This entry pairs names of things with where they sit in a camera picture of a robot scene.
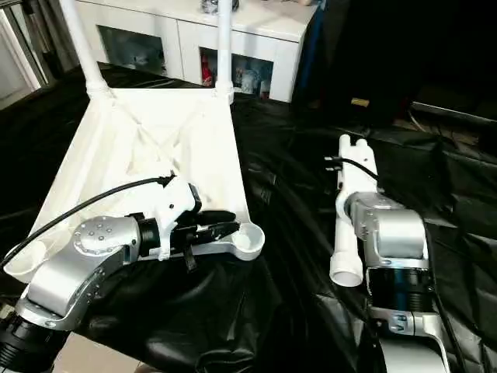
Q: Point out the white plastic table top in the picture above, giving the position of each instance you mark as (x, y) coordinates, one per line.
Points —
(155, 148)

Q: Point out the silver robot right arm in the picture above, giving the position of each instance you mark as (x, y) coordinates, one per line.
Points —
(396, 249)

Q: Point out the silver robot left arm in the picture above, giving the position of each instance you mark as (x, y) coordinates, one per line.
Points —
(85, 256)

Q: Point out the black mat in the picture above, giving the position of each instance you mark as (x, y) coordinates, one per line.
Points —
(272, 311)

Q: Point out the white glass-door cabinet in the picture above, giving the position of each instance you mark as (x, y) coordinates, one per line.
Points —
(178, 31)

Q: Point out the shiny silver ornament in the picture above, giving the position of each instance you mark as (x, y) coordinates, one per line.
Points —
(217, 6)

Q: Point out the grey metal rack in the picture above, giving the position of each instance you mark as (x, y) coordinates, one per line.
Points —
(31, 35)

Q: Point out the dark grey bar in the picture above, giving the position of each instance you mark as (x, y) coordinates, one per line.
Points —
(454, 113)

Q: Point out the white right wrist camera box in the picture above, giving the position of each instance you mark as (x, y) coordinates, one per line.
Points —
(356, 185)

